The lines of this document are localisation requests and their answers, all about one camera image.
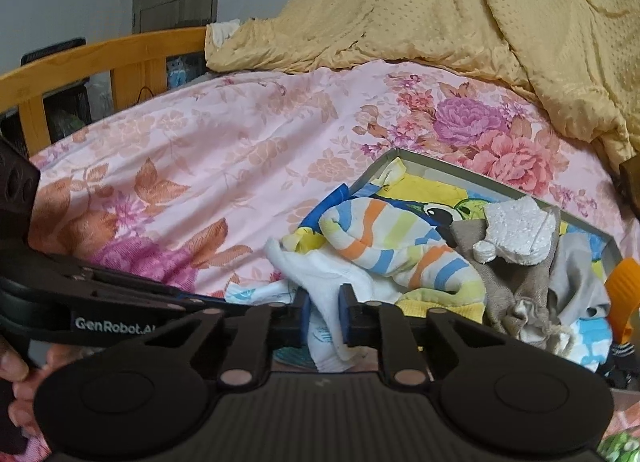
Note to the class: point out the person's left hand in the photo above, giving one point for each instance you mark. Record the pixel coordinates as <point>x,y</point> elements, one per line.
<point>12,366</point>

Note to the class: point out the navy dotted sock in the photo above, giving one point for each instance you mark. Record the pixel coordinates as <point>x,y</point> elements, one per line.
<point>617,349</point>

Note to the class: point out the grey metal tray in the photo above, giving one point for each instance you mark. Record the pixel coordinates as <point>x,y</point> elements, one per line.
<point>450,170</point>

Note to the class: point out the grey cloth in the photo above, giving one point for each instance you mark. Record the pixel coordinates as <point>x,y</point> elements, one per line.
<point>575,282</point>

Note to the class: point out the pink floral bedsheet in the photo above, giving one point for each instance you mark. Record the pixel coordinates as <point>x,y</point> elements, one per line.
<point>225,142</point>

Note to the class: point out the grey door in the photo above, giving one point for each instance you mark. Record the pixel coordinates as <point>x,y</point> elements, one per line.
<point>175,2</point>

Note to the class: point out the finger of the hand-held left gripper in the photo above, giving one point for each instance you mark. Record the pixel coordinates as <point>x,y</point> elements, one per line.
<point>125,292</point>
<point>210,299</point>

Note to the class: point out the wooden bed frame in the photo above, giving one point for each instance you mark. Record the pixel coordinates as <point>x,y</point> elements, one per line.
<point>125,50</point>

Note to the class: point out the white foam piece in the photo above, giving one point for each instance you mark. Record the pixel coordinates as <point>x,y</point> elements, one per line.
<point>515,232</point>

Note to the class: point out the white cotton cloth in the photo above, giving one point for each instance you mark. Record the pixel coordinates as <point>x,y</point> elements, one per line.
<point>300,262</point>

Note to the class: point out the striped sock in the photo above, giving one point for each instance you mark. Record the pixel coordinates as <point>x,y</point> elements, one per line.
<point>380,232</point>

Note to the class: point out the yellow dotted quilt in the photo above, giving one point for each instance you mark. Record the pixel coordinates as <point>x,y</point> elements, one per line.
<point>450,17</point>

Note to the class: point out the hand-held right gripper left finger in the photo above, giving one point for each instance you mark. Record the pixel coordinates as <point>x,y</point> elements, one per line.
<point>300,317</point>

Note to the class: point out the white pillow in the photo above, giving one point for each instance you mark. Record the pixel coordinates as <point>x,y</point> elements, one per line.
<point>222,35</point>

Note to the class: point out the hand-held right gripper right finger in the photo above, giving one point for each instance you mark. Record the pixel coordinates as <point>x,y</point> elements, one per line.
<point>346,317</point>

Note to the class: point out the glass jar of green stars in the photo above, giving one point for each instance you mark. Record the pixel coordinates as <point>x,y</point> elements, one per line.
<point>620,447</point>

